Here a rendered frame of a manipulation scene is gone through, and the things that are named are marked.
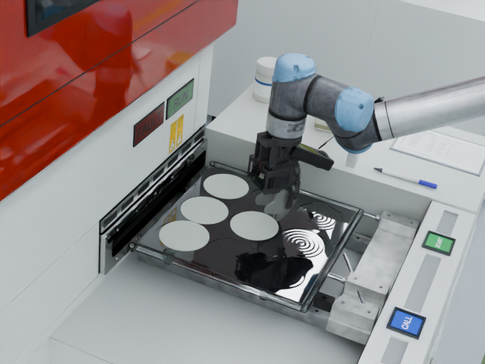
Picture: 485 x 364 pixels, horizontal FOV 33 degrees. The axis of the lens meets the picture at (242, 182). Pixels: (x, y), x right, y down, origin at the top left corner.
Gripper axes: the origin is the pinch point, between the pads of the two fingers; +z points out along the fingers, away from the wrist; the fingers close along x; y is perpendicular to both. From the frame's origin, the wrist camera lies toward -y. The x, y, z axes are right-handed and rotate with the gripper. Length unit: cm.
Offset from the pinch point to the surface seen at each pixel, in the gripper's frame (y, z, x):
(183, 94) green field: 13.5, -19.1, -21.4
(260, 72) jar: -15.0, -12.9, -37.7
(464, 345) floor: -99, 91, -19
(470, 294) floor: -120, 91, -39
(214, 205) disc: 10.4, 1.3, -9.2
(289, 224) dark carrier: -1.0, 1.3, 2.5
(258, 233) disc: 6.8, 1.3, 2.8
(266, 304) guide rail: 11.1, 8.2, 15.6
